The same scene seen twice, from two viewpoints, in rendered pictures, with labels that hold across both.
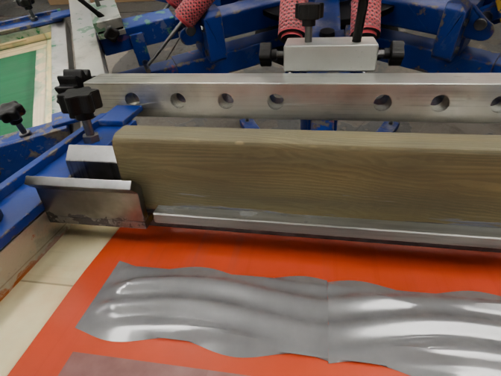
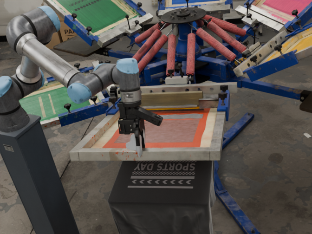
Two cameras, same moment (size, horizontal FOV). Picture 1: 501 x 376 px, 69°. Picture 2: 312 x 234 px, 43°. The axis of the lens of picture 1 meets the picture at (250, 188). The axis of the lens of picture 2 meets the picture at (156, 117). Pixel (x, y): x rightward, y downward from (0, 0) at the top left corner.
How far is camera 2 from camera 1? 1.78 m
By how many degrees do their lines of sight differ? 15
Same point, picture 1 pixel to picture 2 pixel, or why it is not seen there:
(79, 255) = not seen: hidden behind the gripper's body
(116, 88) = not seen: hidden behind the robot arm
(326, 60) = (175, 81)
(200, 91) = (145, 89)
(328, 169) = (166, 97)
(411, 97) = (192, 88)
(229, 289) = not seen: hidden behind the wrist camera
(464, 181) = (185, 97)
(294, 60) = (167, 81)
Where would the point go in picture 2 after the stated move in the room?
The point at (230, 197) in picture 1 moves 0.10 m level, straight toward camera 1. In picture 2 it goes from (152, 103) to (155, 113)
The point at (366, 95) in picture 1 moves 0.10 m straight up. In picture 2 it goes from (183, 88) to (181, 73)
